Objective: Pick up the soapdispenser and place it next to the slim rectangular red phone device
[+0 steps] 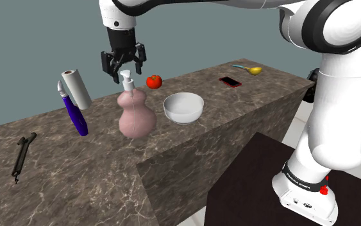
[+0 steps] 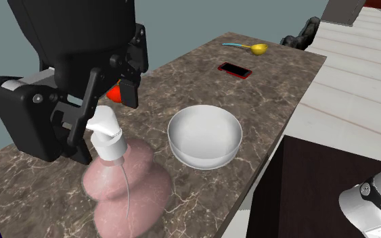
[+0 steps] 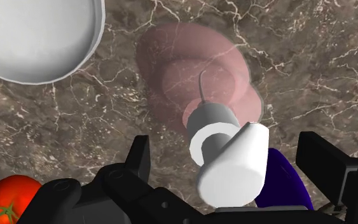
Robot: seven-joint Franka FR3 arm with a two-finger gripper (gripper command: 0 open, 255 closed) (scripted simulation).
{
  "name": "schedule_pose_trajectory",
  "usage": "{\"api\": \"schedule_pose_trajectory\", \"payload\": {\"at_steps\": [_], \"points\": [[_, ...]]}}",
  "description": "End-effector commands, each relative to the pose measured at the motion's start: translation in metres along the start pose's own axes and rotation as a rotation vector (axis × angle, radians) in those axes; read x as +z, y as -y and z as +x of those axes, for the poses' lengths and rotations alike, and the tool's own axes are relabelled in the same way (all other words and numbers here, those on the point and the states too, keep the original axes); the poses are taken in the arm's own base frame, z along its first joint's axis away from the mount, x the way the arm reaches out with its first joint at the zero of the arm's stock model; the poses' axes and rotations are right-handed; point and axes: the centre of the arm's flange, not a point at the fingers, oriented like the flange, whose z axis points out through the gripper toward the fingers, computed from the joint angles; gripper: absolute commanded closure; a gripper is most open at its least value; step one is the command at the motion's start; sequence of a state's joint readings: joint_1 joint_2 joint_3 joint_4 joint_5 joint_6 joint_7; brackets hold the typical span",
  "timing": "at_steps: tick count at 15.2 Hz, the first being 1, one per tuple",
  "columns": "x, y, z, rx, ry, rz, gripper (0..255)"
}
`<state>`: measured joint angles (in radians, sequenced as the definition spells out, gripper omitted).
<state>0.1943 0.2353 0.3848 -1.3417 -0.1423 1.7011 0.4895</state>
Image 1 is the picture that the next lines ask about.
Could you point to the white bowl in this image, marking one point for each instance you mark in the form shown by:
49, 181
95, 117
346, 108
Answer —
183, 108

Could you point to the red-edged black phone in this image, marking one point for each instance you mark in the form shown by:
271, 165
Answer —
230, 82

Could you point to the white paper towel roll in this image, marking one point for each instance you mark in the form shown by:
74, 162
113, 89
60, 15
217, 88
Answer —
77, 90

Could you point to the purple bottle with white tip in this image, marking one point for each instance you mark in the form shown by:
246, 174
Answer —
75, 115

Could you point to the dark metal corkscrew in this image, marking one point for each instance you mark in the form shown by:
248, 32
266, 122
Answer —
22, 156

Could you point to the pink soap dispenser bottle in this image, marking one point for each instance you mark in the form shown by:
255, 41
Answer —
135, 115

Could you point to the red tomato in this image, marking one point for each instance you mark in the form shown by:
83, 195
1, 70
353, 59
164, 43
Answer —
154, 82

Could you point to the dark robot stand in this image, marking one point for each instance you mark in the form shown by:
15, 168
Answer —
261, 187

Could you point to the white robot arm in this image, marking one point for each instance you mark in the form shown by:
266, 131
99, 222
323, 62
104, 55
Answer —
336, 103

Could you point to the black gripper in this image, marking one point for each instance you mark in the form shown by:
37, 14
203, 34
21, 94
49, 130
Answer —
122, 40

